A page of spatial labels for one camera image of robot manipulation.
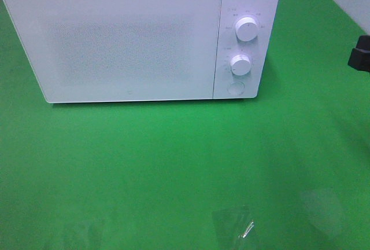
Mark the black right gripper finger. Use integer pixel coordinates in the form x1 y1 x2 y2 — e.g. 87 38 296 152
347 35 370 72

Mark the white timer knob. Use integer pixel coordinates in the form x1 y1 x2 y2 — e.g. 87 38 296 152
230 54 251 76

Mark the round door release button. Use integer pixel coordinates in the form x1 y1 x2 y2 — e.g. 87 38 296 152
227 82 245 96

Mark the white microwave door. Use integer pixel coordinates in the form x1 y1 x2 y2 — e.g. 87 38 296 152
4 0 221 103

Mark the white power knob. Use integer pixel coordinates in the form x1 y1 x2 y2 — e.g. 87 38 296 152
235 16 259 42

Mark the clear tape patch right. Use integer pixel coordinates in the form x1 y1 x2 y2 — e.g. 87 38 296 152
299 187 346 249

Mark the clear tape patch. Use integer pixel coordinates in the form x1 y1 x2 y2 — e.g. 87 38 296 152
299 187 346 249
212 205 260 249

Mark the clear tape patch centre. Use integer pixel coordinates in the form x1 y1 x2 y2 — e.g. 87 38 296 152
212 205 260 249

